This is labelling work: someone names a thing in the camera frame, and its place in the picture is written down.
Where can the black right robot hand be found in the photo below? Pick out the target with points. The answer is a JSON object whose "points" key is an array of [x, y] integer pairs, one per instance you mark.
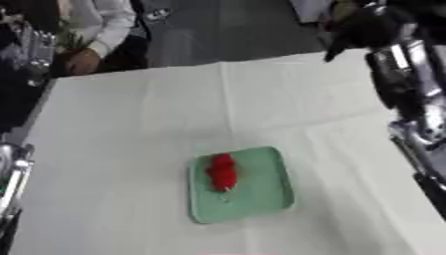
{"points": [[371, 28]]}

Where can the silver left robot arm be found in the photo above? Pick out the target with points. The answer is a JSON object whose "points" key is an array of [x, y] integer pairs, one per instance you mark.
{"points": [[13, 179]]}

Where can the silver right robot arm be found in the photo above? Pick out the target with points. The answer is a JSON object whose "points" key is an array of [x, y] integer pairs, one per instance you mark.
{"points": [[415, 109]]}

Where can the pale green tray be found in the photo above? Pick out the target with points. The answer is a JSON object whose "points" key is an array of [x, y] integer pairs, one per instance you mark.
{"points": [[264, 186]]}

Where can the red soft toy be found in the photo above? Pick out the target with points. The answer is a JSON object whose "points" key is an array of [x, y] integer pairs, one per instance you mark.
{"points": [[222, 172]]}

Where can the person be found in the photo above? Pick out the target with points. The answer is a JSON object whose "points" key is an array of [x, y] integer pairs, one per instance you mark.
{"points": [[107, 26]]}

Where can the person's hand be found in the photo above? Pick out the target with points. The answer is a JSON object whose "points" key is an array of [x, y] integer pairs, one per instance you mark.
{"points": [[83, 61]]}

